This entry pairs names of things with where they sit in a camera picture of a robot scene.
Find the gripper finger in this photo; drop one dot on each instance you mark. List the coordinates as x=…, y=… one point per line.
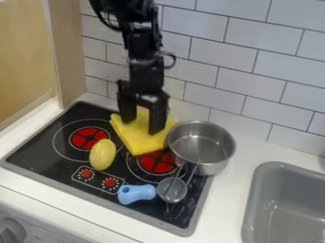
x=158, y=117
x=126, y=107

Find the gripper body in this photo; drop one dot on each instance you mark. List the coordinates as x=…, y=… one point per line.
x=146, y=77

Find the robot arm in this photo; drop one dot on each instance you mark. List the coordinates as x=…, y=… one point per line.
x=137, y=22

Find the yellow cloth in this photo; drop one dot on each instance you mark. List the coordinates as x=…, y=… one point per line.
x=139, y=136

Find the toy stove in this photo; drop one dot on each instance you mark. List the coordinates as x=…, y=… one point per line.
x=106, y=167

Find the yellow toy potato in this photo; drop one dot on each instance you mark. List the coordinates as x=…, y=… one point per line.
x=102, y=154

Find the silver pot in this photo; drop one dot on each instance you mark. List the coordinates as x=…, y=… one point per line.
x=203, y=147

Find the silver strainer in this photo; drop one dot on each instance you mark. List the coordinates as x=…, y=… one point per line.
x=172, y=188

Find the blue toy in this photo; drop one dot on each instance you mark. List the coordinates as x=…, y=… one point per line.
x=136, y=194

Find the toy sink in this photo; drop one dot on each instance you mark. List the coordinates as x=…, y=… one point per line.
x=285, y=205

